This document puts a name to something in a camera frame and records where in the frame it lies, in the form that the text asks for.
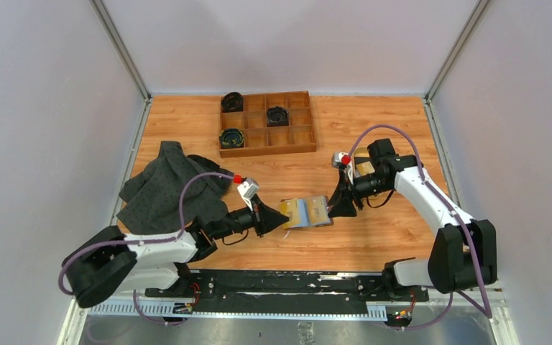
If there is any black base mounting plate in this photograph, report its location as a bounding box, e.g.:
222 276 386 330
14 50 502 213
140 269 428 317

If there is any black coiled belt top-left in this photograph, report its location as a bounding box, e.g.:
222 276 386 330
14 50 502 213
221 92 244 113

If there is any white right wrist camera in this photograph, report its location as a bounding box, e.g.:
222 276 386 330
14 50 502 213
331 152 354 183

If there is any black coiled belt middle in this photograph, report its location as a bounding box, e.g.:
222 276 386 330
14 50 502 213
266 106 289 127

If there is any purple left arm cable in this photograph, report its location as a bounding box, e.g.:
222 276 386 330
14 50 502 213
57 172 244 296

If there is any brown leather card holder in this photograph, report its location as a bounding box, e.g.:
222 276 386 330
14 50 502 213
279 195 333 229

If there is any wooden compartment tray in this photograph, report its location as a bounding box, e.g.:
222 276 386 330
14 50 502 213
218 91 318 158

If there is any gold VIP card 8835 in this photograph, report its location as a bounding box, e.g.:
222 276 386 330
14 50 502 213
306 195 332 226

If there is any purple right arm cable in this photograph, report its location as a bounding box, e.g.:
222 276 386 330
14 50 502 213
344 124 494 332

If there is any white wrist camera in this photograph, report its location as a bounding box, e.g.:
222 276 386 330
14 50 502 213
331 152 354 183
236 178 259 210

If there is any black-green coiled belt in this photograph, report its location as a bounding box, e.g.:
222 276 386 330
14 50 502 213
219 128 245 150

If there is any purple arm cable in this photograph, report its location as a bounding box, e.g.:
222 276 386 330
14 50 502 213
344 124 494 332
57 172 244 296

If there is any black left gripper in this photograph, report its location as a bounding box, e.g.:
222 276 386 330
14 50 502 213
212 194 289 241

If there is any dark grey dotted cloth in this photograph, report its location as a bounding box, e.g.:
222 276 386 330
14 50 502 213
117 141 233 235

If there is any yellow oval card tray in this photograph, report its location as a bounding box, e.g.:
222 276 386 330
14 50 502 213
353 147 375 178

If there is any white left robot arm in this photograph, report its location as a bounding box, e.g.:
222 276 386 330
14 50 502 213
58 196 289 308

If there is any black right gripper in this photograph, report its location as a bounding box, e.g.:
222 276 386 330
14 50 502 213
328 170 391 219

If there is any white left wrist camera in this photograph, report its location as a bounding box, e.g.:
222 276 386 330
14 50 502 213
236 178 259 210

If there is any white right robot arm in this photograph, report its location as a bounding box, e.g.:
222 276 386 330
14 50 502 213
328 139 497 300

